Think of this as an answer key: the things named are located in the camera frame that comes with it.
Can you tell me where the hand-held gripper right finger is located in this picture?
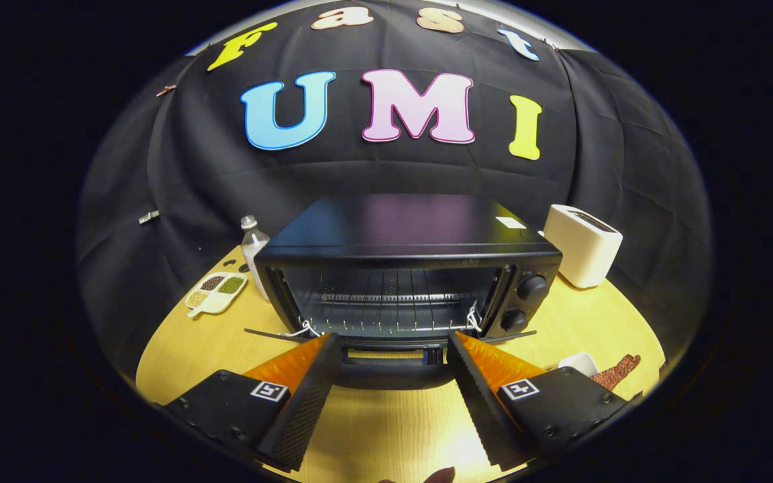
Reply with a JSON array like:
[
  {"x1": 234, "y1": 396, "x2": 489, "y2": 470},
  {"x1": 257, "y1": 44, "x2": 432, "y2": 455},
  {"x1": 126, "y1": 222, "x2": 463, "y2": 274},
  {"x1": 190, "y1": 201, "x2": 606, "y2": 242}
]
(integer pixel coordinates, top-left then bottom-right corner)
[{"x1": 447, "y1": 330, "x2": 642, "y2": 470}]

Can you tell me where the white toaster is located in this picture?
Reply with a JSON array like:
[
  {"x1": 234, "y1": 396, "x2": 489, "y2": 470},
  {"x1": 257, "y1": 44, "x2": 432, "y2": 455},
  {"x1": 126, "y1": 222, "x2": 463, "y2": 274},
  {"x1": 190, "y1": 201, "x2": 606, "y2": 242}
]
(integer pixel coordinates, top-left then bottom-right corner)
[{"x1": 543, "y1": 205, "x2": 623, "y2": 289}]

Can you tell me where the black toaster oven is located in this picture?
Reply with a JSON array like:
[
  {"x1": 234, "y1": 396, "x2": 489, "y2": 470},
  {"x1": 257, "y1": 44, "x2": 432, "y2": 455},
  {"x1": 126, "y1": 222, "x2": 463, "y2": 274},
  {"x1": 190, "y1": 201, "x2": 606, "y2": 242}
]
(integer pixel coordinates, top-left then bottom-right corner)
[{"x1": 244, "y1": 195, "x2": 563, "y2": 391}]

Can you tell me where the clear plastic bottle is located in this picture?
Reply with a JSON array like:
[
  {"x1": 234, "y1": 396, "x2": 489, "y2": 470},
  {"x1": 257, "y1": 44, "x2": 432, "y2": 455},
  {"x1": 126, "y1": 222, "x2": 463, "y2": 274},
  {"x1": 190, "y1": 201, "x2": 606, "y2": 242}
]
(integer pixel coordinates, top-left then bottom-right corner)
[{"x1": 240, "y1": 215, "x2": 271, "y2": 301}]

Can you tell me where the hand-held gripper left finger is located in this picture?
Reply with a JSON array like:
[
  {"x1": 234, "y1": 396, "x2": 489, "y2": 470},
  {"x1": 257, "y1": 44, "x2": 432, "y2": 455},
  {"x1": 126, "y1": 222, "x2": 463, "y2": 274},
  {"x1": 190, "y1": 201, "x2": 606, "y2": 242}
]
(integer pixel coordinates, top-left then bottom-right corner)
[{"x1": 162, "y1": 332, "x2": 342, "y2": 472}]

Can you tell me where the white ribbed plate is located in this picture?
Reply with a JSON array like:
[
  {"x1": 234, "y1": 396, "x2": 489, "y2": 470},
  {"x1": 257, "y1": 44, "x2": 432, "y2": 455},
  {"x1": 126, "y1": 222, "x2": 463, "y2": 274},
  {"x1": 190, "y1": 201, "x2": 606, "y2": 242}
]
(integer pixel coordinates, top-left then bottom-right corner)
[{"x1": 558, "y1": 352, "x2": 600, "y2": 378}]

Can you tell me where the white divided bean dish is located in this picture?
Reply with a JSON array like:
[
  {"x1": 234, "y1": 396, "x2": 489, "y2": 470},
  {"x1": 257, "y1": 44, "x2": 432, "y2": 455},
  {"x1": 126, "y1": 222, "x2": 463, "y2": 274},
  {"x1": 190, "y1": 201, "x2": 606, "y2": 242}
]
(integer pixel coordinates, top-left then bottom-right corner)
[{"x1": 185, "y1": 272, "x2": 248, "y2": 317}]

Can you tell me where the brown meat strip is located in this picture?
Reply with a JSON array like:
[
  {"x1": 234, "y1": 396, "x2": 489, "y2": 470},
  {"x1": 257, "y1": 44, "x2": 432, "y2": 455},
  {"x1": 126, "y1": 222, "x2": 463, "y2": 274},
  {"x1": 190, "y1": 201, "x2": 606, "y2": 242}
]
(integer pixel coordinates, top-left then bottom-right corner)
[{"x1": 590, "y1": 354, "x2": 641, "y2": 391}]

